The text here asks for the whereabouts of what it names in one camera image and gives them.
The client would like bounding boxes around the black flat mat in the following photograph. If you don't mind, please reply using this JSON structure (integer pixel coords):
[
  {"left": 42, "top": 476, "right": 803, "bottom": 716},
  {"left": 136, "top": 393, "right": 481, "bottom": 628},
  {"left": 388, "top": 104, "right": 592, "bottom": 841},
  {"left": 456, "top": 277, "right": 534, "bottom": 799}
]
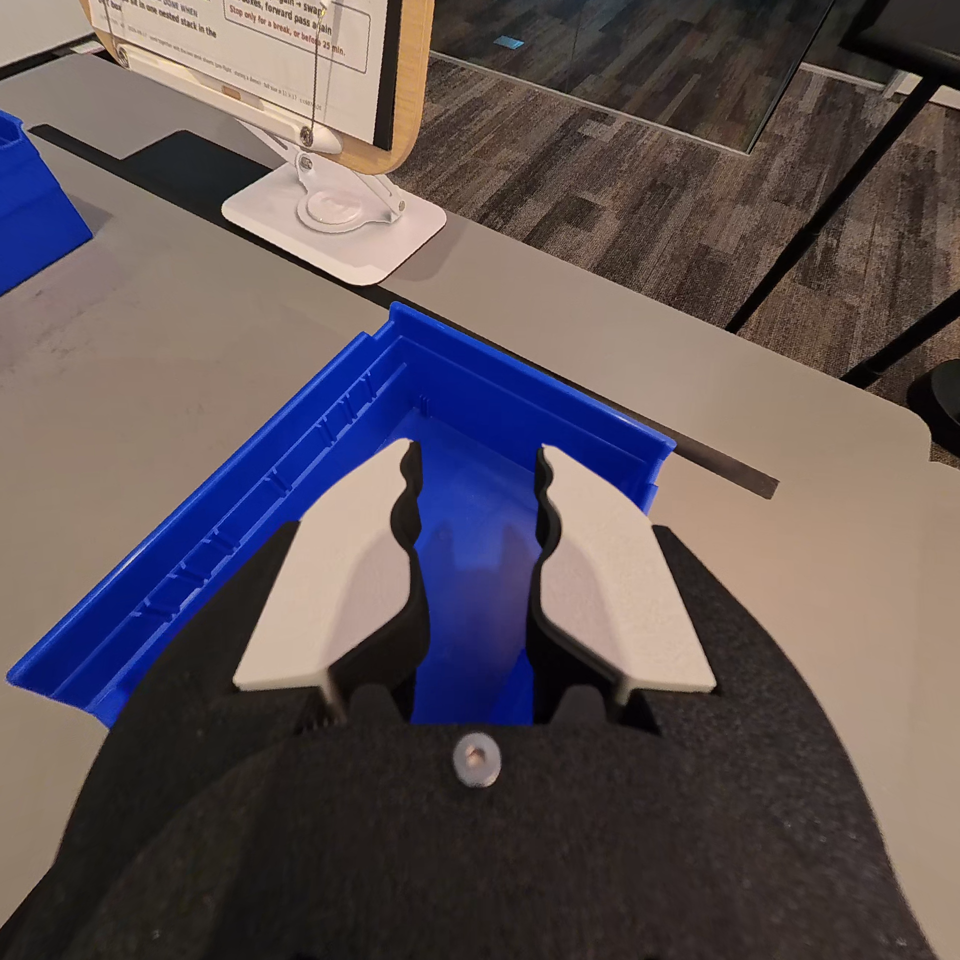
[{"left": 30, "top": 123, "right": 784, "bottom": 501}]

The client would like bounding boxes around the instruction sheet on wooden stand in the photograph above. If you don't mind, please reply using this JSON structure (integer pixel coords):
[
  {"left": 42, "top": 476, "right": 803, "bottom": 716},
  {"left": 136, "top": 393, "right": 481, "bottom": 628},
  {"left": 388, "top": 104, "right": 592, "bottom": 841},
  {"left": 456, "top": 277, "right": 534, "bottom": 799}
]
[{"left": 75, "top": 0, "right": 438, "bottom": 157}]

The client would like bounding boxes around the blue plastic bin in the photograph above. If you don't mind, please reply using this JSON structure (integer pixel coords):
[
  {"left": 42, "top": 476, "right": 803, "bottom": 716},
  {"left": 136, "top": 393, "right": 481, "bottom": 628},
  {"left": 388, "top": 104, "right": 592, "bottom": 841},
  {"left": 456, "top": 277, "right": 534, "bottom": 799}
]
[
  {"left": 8, "top": 300, "right": 676, "bottom": 730},
  {"left": 0, "top": 108, "right": 94, "bottom": 297}
]

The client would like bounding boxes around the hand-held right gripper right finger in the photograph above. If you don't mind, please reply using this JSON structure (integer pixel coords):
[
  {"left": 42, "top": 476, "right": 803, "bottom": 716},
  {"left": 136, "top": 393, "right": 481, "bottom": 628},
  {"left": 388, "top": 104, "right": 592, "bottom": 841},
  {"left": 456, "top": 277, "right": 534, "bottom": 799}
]
[{"left": 533, "top": 444, "right": 718, "bottom": 714}]

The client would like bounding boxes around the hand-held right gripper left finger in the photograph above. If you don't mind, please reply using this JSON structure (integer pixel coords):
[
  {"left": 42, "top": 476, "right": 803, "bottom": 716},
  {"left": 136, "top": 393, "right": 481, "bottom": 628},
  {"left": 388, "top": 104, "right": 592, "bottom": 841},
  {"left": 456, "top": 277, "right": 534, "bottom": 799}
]
[{"left": 233, "top": 438, "right": 429, "bottom": 706}]

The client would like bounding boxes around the black round stand base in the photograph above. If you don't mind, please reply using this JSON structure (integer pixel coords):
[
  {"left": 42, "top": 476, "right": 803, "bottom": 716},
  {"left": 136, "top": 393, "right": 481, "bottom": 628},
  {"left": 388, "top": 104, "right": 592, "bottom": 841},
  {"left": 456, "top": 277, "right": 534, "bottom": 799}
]
[{"left": 908, "top": 360, "right": 960, "bottom": 459}]

